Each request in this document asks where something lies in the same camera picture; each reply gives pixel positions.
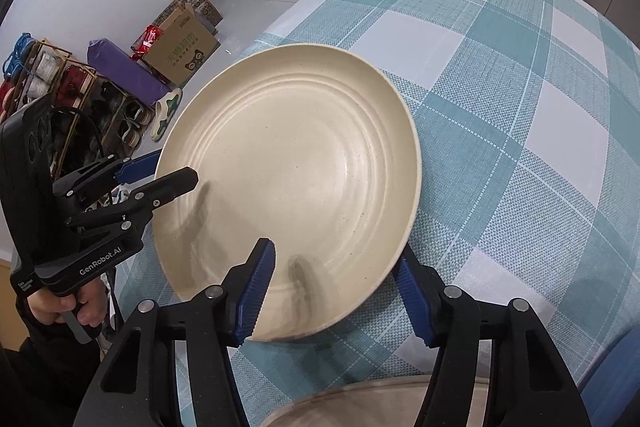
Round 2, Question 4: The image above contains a brown cardboard box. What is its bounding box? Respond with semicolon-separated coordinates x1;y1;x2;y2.
142;4;221;90

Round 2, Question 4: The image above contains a wooden shoe rack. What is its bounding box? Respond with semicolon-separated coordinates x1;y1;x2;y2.
0;34;151;160

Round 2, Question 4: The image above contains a cream round plate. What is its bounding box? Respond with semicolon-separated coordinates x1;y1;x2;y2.
260;374;493;427
152;44;423;343

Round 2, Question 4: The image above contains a person's left forearm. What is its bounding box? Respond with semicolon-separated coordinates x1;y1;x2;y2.
0;297;116;427

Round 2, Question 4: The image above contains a patterned paper bag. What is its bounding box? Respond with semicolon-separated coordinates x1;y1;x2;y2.
172;0;224;32

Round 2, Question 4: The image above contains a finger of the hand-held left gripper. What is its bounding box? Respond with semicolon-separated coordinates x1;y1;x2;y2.
52;149;163;202
65;167;199;228

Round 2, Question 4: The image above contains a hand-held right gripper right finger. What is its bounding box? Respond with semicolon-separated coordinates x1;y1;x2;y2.
392;244;588;427

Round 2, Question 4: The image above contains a person's left hand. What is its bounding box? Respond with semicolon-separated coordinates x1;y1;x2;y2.
25;279;108;328

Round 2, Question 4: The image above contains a purple rolled mat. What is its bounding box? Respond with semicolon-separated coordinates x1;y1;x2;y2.
87;38;171;108

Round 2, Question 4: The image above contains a red snack packet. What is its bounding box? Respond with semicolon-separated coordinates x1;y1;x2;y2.
131;25;164;58

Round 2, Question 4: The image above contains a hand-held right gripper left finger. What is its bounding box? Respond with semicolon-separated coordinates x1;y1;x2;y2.
87;237;277;427

